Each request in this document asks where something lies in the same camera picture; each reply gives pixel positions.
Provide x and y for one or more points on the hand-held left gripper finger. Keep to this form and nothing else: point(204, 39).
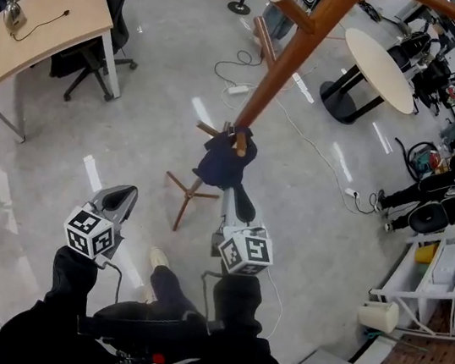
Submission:
point(132, 201)
point(101, 196)

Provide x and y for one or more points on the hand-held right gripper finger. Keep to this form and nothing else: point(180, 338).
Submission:
point(228, 205)
point(245, 206)

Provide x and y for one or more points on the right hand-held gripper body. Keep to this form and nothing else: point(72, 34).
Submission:
point(244, 252)

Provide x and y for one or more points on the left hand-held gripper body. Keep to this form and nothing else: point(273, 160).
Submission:
point(89, 232)

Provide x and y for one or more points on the dark navy cap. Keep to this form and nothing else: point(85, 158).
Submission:
point(224, 161)

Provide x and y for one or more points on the brown wooden coat rack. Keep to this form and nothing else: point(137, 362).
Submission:
point(290, 58)

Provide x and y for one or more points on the person's left forearm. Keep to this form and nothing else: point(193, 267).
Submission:
point(62, 305)

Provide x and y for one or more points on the white metal shelf rack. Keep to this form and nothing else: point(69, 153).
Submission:
point(444, 271)

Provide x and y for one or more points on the person's cream shoe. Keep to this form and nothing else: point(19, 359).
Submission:
point(157, 260)

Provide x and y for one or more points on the person's black trouser leg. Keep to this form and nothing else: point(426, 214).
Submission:
point(171, 296)

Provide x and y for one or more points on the white power strip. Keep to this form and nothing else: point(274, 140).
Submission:
point(351, 192)
point(238, 89)

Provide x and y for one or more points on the black chest-mounted device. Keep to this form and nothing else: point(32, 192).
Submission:
point(147, 361)

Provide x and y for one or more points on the cream plastic bin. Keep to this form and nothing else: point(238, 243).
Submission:
point(377, 315)

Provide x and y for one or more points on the light wooden desk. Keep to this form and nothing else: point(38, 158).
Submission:
point(41, 36)

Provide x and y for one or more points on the round white table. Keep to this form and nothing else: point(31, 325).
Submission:
point(378, 68)

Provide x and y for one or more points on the metal kettle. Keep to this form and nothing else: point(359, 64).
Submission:
point(15, 15)

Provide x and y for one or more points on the black wheeled equipment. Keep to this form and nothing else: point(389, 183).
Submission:
point(429, 67)

